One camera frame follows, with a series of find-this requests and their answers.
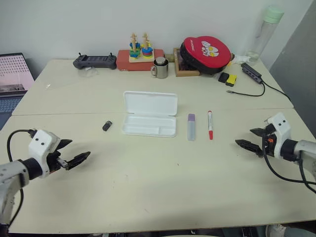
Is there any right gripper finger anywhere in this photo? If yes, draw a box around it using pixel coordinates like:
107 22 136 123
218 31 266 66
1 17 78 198
249 127 269 138
235 139 264 158

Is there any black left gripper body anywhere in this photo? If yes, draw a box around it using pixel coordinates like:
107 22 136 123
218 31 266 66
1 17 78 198
46 150 69 175

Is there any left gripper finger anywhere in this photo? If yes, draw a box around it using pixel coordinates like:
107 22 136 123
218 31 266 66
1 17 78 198
56 139 73 151
65 151 91 171

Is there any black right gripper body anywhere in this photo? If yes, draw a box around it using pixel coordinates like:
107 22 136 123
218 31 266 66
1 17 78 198
261 123 277 158

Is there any white open pencil case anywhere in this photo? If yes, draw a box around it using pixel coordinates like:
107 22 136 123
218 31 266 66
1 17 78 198
121 90 179 139

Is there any red black paddle case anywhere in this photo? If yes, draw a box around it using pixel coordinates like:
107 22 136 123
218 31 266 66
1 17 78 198
179 36 233 76

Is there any red white marker pen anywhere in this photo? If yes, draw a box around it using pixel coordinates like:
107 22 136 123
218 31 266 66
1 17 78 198
207 110 215 141

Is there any small yellow black box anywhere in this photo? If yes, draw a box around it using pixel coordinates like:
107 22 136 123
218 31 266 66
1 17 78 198
225 74 238 87

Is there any clear purple-capped lead box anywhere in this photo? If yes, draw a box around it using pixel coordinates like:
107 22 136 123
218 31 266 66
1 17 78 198
187 113 198 142

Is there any crumpled white tissue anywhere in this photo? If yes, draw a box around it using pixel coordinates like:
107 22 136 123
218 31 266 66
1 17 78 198
231 54 251 65

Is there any clear plastic wrapper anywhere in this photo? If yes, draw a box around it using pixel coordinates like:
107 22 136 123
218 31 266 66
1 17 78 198
78 67 100 79

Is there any pale rounded shape under table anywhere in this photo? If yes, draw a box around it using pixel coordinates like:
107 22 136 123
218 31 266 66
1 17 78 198
266 223 287 237

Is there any open laptop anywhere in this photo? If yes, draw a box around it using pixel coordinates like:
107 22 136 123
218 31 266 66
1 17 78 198
0 52 36 131

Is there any black handheld remote controller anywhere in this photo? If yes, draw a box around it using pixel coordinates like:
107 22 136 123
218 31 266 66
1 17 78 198
72 52 118 71

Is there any clear bottle green cap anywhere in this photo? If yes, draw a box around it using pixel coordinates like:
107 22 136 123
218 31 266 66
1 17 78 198
244 5 285 66

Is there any wooden framed tray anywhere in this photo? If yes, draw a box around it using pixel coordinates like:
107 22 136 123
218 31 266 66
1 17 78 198
173 47 201 78

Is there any red rectangular box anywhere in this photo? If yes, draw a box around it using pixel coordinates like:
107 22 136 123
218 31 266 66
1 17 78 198
116 48 165 72

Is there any stainless steel mug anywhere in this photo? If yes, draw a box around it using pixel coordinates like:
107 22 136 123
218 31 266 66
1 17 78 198
150 57 169 80

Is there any wooden peg stacking toy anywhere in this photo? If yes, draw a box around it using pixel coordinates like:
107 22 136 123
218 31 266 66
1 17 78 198
128 32 155 64

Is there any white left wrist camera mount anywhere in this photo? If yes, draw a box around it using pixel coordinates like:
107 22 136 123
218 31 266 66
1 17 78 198
28 129 61 179

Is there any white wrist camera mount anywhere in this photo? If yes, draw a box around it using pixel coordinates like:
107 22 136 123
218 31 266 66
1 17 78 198
28 129 61 179
264 112 292 159

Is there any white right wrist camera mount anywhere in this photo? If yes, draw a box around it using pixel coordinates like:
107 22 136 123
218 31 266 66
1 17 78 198
264 112 292 159

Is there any dark USB hub with cable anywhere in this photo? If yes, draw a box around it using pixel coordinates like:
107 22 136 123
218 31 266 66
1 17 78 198
226 62 295 110

